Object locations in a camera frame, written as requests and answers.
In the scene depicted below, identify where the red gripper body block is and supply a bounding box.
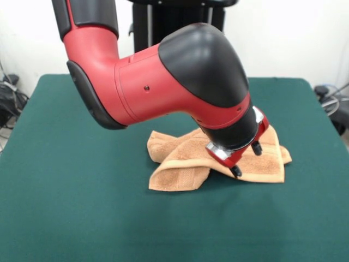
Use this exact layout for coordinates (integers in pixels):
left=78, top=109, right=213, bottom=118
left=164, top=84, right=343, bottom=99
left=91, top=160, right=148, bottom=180
left=205, top=106, right=270, bottom=169

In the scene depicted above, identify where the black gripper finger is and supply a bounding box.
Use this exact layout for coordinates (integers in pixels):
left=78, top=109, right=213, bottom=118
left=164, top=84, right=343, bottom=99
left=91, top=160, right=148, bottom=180
left=251, top=140, right=263, bottom=157
left=230, top=164, right=243, bottom=180

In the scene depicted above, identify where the orange terry towel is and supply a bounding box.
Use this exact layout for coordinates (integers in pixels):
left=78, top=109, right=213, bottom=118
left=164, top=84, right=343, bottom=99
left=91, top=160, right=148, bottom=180
left=146, top=125, right=293, bottom=192

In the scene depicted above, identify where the dark green table cloth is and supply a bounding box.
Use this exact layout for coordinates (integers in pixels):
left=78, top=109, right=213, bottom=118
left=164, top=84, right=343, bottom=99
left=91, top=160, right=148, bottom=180
left=0, top=73, right=349, bottom=262

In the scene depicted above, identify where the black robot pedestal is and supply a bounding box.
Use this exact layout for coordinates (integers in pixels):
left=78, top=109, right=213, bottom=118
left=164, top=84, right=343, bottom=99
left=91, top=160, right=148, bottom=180
left=127, top=0, right=240, bottom=54

